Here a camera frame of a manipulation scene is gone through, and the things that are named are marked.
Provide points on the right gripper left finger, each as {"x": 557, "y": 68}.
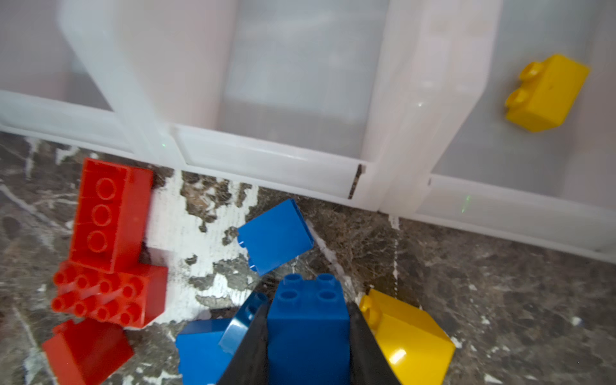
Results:
{"x": 250, "y": 363}

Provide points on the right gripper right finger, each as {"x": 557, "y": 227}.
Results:
{"x": 368, "y": 364}

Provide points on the blue lego brick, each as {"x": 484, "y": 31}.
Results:
{"x": 309, "y": 332}
{"x": 276, "y": 237}

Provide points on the red lego brick cluster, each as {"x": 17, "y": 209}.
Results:
{"x": 102, "y": 282}

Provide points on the small yellow lego brick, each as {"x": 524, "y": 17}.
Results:
{"x": 547, "y": 93}

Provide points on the blue lego centre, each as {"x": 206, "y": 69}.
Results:
{"x": 206, "y": 347}

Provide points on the white right bin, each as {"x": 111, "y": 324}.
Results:
{"x": 478, "y": 172}

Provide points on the white bin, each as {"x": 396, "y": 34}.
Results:
{"x": 347, "y": 101}
{"x": 45, "y": 90}
{"x": 478, "y": 172}

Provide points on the white middle bin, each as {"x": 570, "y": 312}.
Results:
{"x": 347, "y": 101}

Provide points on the white left bin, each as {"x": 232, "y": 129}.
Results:
{"x": 45, "y": 90}

